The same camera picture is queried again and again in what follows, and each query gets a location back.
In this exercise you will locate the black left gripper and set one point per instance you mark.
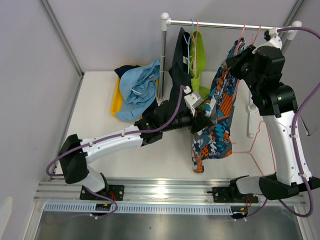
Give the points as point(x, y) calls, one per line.
point(197, 123)

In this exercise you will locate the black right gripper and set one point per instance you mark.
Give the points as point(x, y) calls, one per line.
point(235, 62)

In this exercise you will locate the patterned blue orange shorts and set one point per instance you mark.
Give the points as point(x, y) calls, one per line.
point(213, 141)

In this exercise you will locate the lime green shorts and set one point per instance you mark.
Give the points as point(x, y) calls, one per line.
point(201, 64)

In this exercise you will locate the blue wire hanger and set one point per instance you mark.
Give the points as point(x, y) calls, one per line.
point(188, 43)

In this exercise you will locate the light blue shorts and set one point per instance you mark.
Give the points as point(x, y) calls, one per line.
point(138, 88)

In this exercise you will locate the navy blue shorts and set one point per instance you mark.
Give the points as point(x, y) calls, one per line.
point(120, 71)

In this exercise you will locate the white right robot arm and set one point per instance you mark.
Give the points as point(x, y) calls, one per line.
point(261, 70)

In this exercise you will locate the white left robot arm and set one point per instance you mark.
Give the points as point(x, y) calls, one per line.
point(77, 154)

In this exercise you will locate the yellow plastic tray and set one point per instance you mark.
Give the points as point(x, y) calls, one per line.
point(117, 102)

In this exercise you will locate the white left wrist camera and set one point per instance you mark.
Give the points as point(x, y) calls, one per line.
point(192, 99)

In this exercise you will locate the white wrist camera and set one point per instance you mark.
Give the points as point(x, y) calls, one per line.
point(192, 99)
point(272, 39)

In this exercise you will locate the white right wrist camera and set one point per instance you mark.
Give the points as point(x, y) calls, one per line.
point(272, 39)

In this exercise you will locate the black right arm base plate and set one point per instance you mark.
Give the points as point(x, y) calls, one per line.
point(228, 195)

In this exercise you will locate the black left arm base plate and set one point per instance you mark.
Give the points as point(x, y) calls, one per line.
point(115, 192)

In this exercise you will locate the aluminium mounting rail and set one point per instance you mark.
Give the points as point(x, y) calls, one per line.
point(192, 191)

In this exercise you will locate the white slotted cable duct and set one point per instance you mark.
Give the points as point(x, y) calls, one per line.
point(220, 210)

